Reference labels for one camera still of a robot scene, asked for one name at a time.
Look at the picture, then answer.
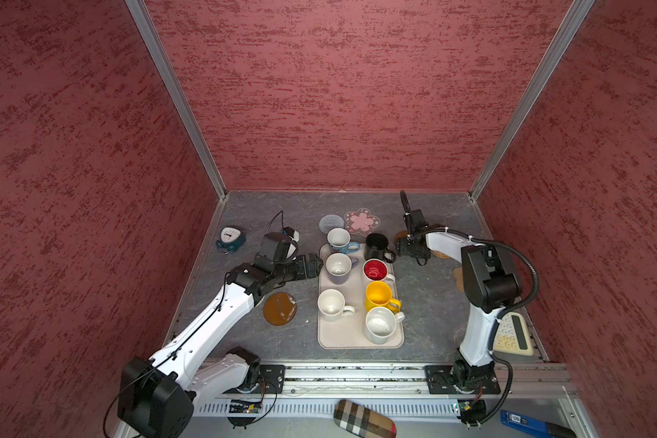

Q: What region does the dark glossy brown coaster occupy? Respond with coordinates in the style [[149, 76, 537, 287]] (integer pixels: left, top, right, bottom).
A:
[[263, 292, 297, 326]]

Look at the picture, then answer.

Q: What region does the grey round coaster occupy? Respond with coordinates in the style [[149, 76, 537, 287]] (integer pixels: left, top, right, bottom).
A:
[[319, 215, 345, 234]]

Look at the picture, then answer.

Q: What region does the cork coaster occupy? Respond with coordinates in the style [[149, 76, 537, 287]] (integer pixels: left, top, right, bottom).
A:
[[453, 266, 465, 293]]

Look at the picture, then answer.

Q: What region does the brown wooden coaster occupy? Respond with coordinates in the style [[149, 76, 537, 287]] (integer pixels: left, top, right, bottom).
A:
[[393, 230, 409, 245]]

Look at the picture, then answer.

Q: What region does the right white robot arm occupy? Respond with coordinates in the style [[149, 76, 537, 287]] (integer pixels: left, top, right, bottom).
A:
[[395, 226, 538, 392]]

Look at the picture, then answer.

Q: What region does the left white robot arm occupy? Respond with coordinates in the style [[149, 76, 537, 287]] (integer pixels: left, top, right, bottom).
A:
[[111, 253, 323, 437]]

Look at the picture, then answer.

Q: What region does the lavender mug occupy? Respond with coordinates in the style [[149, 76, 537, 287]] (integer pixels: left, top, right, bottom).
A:
[[324, 253, 359, 285]]

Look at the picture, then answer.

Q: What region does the white patterned round coaster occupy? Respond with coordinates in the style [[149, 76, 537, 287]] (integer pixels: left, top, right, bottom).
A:
[[286, 241, 299, 260]]

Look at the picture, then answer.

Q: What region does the beige serving tray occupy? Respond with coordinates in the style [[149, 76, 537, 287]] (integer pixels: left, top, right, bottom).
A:
[[318, 244, 404, 350]]

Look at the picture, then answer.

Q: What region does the blue floral mug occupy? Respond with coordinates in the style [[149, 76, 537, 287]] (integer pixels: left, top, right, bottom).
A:
[[327, 228, 361, 254]]

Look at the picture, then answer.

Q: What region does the black mug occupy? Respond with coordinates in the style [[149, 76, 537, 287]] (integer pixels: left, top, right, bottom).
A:
[[363, 233, 397, 264]]

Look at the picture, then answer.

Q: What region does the white mug left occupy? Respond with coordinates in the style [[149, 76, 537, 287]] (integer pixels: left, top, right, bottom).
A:
[[318, 288, 355, 322]]

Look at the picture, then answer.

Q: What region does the white mug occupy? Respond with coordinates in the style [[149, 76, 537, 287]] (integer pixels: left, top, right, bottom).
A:
[[318, 288, 355, 322], [364, 307, 405, 345]]

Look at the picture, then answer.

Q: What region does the red interior mug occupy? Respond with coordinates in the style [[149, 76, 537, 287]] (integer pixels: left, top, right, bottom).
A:
[[362, 259, 396, 284]]

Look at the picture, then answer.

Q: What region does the pink flower coaster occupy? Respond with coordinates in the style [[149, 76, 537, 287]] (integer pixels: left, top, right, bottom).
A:
[[344, 208, 381, 237]]

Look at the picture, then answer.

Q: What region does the yellow mug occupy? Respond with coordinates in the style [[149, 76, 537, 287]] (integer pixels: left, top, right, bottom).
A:
[[364, 281, 402, 313]]

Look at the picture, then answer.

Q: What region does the white mug front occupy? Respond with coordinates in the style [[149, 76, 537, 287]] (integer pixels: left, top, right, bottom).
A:
[[364, 307, 405, 345]]

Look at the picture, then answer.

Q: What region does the beige calculator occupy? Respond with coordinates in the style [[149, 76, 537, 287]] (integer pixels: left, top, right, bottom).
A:
[[494, 312, 534, 357]]

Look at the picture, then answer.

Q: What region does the plaid glasses case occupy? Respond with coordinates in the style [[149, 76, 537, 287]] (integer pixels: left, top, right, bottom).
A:
[[333, 400, 397, 438]]

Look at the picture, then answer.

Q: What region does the blue tool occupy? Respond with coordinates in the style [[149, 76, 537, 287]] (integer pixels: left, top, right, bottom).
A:
[[500, 410, 577, 438]]

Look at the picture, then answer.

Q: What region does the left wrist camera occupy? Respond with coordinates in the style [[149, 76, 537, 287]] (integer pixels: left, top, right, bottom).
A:
[[258, 232, 297, 263]]

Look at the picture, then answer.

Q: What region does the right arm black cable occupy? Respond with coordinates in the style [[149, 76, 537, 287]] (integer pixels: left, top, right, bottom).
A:
[[399, 190, 541, 428]]

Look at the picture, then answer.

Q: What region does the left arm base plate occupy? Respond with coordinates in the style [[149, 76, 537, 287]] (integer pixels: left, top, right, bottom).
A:
[[235, 364, 287, 394]]

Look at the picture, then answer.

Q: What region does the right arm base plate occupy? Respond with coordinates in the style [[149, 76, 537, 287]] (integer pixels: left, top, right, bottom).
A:
[[423, 365, 501, 397]]

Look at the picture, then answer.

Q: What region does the aluminium rail frame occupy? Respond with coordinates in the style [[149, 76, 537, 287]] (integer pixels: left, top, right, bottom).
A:
[[192, 361, 597, 437]]

